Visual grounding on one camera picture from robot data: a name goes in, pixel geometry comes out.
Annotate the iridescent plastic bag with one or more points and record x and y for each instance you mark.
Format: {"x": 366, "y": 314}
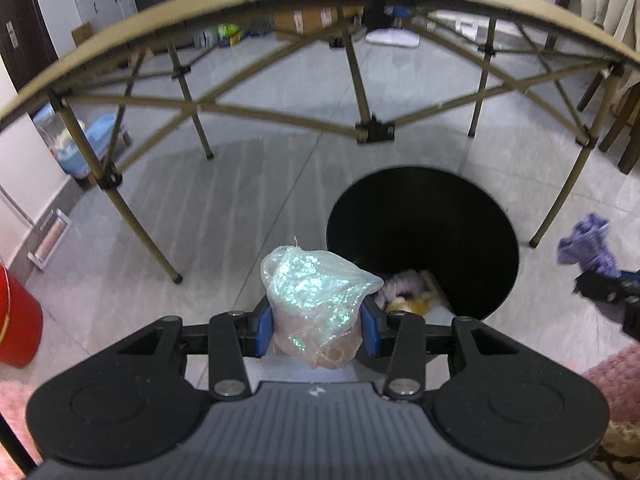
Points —
{"x": 315, "y": 300}

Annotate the purple knitted cloth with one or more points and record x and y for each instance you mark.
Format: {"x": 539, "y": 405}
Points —
{"x": 590, "y": 245}

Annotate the dark wooden chair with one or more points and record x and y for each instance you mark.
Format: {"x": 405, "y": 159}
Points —
{"x": 627, "y": 145}

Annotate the white base cabinet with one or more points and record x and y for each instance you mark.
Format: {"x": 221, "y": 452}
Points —
{"x": 105, "y": 2}

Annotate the brown patterned cloth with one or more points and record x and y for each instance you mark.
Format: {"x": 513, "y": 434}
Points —
{"x": 620, "y": 447}

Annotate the black trash bin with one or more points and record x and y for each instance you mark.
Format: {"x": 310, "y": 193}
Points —
{"x": 425, "y": 220}

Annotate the green snack pack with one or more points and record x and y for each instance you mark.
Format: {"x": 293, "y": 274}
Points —
{"x": 230, "y": 35}

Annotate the khaki folding table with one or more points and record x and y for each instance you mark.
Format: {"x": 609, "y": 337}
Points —
{"x": 75, "y": 52}

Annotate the dark brown door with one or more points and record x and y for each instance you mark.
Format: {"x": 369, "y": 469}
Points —
{"x": 25, "y": 20}

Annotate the small cardboard box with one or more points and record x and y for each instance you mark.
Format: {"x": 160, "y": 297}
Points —
{"x": 81, "y": 35}

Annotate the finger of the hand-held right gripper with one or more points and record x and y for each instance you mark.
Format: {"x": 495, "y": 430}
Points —
{"x": 631, "y": 277}
{"x": 602, "y": 290}

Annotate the white flat board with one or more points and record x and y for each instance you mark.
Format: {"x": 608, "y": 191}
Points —
{"x": 392, "y": 38}

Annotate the white flat mop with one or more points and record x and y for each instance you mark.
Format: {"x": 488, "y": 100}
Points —
{"x": 47, "y": 240}

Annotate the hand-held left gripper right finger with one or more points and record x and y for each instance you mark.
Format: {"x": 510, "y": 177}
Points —
{"x": 371, "y": 330}

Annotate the red plastic bucket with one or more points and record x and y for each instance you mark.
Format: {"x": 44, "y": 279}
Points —
{"x": 17, "y": 320}

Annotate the beige jacket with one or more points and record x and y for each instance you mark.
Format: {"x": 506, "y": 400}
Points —
{"x": 615, "y": 5}

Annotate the taped cardboard box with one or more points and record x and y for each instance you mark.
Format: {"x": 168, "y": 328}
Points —
{"x": 310, "y": 22}

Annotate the yellow white plush toy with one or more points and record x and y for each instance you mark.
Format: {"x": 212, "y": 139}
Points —
{"x": 407, "y": 306}

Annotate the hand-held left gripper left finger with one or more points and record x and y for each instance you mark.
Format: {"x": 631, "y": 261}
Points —
{"x": 265, "y": 330}

